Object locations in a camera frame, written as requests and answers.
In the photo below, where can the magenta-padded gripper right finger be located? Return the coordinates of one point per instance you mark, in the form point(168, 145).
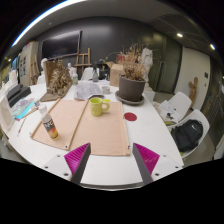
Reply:
point(147, 159)

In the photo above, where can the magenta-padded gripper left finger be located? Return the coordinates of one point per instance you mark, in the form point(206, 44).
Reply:
point(76, 159)

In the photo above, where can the clear drink bottle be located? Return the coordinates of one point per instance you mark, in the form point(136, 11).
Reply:
point(51, 128)

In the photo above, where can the beige wooden board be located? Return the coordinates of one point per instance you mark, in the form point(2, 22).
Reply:
point(100, 133)

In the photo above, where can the flat round red coaster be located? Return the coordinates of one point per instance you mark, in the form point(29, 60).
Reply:
point(130, 116)

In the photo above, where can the black backpack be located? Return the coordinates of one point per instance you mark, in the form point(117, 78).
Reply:
point(186, 135)

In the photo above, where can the stack of papers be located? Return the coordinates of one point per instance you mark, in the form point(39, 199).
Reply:
point(167, 110)

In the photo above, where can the yellow-green mug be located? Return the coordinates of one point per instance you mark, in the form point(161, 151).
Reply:
point(96, 107)

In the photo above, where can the grey plant saucer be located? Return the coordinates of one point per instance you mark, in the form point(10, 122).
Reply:
point(130, 102)

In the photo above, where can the white storage box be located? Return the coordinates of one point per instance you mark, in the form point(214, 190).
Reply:
point(149, 95)

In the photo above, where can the small yellow tag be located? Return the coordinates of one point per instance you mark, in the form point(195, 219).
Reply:
point(107, 100)

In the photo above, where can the white chair with green cushion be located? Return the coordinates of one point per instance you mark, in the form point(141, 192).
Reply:
point(201, 116)
point(181, 100)

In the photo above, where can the open grey printed booklet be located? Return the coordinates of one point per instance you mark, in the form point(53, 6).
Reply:
point(87, 90)

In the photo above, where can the dried plant in grey pot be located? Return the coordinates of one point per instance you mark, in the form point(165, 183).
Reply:
point(131, 88)

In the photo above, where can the colourful printed booklet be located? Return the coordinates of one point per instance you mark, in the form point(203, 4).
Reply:
point(23, 108)

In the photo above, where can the small round glass jar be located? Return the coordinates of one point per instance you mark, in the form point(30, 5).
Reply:
point(106, 90)

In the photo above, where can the wooden figure sculpture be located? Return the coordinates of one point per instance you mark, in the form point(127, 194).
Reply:
point(193, 90)

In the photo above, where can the grey spray bottle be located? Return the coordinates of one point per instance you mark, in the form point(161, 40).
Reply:
point(95, 76)

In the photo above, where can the black desktop device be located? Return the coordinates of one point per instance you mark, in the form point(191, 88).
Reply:
point(18, 94)

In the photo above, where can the white plaster figurine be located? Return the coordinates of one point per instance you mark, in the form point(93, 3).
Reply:
point(71, 70)

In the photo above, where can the brown cardboard box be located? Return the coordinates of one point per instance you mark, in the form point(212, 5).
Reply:
point(115, 76)

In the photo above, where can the tall white plaster statue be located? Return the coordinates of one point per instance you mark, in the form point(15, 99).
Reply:
point(146, 61)

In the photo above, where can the wooden easel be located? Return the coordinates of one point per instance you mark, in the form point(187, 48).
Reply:
point(83, 61)

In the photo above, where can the beige cabinet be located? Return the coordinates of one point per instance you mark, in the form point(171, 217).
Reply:
point(27, 63)

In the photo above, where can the round ceiling spotlight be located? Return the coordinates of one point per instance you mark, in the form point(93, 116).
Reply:
point(212, 46)
point(179, 35)

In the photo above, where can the long ceiling light strip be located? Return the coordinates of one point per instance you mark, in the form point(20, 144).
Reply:
point(43, 17)

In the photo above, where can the black wall screen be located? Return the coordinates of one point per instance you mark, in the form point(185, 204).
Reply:
point(60, 45)

